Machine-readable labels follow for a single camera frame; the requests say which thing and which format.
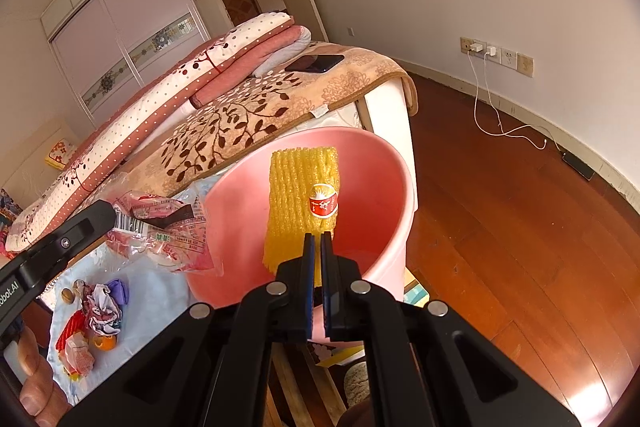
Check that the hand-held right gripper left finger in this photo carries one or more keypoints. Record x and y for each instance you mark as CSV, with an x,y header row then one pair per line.
x,y
310,267

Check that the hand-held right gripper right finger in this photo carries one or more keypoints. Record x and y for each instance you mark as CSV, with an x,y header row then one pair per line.
x,y
327,277

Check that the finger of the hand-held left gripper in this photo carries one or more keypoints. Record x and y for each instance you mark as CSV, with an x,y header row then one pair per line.
x,y
75,237

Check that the purple face mask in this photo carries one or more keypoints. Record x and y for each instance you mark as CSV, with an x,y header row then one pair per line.
x,y
120,292

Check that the patterned paper wrapper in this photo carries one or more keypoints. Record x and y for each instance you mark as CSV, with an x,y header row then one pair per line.
x,y
99,304

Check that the yellow foam fruit net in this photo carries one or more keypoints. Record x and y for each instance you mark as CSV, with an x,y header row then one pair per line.
x,y
290,197

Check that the clear red printed plastic wrapper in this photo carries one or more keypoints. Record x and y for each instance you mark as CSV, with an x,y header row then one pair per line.
x,y
175,237

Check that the pink plastic bucket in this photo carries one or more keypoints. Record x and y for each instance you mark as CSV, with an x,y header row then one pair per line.
x,y
375,187

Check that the person's left hand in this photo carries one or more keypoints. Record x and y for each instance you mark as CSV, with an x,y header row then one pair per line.
x,y
42,394

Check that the red foam fruit net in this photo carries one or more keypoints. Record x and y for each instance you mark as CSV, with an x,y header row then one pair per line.
x,y
70,332

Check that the colourful patterned cushion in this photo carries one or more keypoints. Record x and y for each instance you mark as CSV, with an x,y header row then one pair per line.
x,y
9,212

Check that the yellow floral pillow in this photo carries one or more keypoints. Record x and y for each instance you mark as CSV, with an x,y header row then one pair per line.
x,y
61,154

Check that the cream bed headboard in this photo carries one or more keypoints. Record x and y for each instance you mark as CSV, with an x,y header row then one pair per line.
x,y
35,157

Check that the red white snack wrapper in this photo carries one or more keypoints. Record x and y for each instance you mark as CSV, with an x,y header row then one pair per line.
x,y
80,354

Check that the light blue floral cloth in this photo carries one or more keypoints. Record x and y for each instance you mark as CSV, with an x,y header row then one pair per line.
x,y
150,302

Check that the orange peel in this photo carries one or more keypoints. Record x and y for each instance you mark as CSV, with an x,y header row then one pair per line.
x,y
105,343

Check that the grey fuzzy slipper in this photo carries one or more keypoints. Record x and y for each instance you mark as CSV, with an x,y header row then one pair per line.
x,y
357,384

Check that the wooden slatted stool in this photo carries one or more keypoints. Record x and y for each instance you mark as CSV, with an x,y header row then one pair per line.
x,y
300,387

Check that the folded pink dotted quilt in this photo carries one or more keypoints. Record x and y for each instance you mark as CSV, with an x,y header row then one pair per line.
x,y
150,102

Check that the tan leaf print blanket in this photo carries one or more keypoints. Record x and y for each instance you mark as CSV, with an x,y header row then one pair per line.
x,y
300,92

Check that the black smartphone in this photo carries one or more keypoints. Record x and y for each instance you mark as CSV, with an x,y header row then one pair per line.
x,y
315,63

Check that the white sliding door wardrobe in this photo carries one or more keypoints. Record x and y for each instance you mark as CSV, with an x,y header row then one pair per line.
x,y
135,22

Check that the white plug charger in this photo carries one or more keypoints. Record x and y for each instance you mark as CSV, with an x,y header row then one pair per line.
x,y
493,54
477,47

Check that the white bed frame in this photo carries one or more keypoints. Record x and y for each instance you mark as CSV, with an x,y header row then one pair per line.
x,y
387,112

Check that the beige wall socket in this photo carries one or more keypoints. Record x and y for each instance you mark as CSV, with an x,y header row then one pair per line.
x,y
525,65
465,43

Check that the white wall socket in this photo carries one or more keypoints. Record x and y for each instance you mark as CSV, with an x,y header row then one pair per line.
x,y
509,58

